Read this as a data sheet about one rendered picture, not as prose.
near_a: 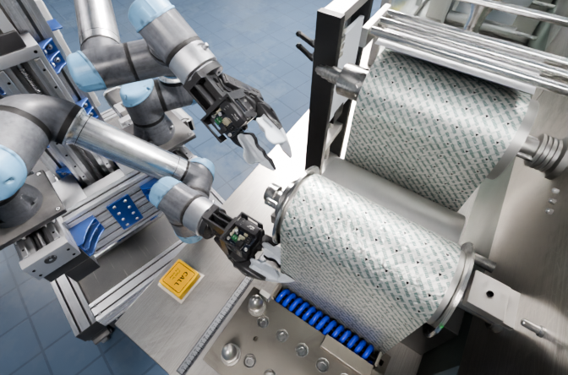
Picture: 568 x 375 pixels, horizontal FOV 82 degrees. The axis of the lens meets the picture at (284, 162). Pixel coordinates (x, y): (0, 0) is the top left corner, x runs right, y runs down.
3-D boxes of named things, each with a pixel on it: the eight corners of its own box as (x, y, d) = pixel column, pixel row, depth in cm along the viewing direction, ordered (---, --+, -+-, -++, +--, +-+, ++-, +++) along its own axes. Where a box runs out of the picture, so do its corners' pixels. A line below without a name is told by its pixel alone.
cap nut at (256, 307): (254, 293, 68) (253, 286, 64) (269, 303, 66) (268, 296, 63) (243, 309, 66) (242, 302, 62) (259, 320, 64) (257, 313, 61)
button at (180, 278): (181, 262, 85) (178, 258, 84) (200, 276, 83) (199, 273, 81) (161, 284, 82) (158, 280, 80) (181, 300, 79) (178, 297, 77)
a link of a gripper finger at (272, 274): (286, 285, 57) (244, 257, 61) (286, 296, 62) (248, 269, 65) (295, 270, 59) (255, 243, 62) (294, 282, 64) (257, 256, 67)
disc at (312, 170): (314, 198, 65) (321, 148, 54) (316, 199, 65) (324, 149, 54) (271, 257, 57) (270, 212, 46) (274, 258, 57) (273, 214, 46)
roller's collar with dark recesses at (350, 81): (347, 83, 68) (352, 56, 63) (374, 93, 66) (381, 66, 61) (333, 100, 65) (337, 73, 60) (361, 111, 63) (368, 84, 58)
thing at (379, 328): (282, 282, 70) (281, 244, 56) (385, 350, 62) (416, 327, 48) (281, 284, 70) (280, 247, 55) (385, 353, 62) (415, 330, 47)
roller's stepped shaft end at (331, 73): (319, 71, 68) (320, 57, 66) (345, 80, 66) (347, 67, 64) (312, 78, 67) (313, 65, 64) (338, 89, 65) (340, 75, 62)
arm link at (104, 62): (47, -68, 78) (59, 64, 55) (96, -74, 81) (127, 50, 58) (72, -20, 88) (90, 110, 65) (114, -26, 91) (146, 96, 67)
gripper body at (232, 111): (221, 147, 55) (174, 92, 54) (241, 134, 63) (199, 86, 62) (252, 120, 52) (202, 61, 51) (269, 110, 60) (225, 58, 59)
